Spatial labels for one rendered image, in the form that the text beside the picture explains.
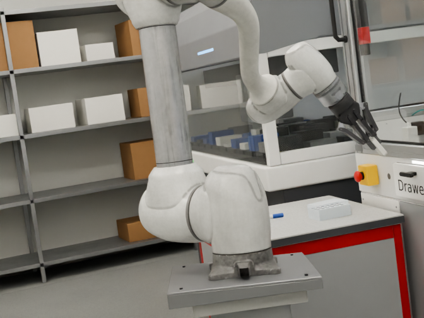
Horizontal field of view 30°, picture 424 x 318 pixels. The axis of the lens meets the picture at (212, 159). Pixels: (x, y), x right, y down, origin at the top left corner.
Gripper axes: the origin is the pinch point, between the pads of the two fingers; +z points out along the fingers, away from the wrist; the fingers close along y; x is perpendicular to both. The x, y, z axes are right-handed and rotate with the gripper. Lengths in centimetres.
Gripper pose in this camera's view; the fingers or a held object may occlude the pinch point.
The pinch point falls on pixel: (377, 146)
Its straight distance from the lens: 253.6
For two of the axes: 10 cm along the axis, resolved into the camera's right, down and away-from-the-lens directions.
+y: 7.1, -6.9, 1.5
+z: 6.6, 7.2, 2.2
